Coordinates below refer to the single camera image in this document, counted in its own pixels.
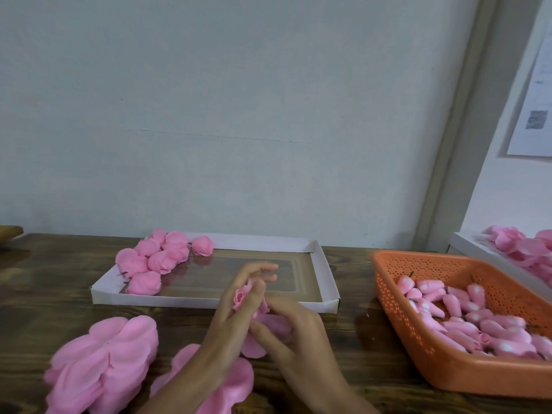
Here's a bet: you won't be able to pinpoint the person's right hand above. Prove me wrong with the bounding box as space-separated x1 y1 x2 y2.
248 294 348 406

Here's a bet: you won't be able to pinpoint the stack of pink petals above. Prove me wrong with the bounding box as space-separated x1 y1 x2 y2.
44 315 160 414
150 343 255 414

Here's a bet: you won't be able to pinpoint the white shallow tray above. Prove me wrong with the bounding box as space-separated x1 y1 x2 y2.
90 234 341 314

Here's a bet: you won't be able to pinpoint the pile of pink petals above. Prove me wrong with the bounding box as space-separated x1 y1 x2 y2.
481 225 552 285

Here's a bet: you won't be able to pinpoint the white paper notice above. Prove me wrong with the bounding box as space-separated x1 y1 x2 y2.
507 21 552 158

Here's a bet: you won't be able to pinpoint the pink rose buds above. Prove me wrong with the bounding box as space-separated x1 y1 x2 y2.
395 274 552 359

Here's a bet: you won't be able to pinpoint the pink petal flower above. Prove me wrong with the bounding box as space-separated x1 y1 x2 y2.
163 232 191 264

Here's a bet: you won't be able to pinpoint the person's left hand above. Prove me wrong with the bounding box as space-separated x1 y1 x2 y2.
191 261 281 389

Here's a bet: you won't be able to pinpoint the orange plastic basket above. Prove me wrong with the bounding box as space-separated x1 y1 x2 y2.
373 250 552 400

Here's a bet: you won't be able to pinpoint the grey door frame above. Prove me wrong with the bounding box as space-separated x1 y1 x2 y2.
412 0 545 252

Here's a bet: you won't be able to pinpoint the group of finished pink roses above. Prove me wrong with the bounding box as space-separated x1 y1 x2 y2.
114 229 216 297

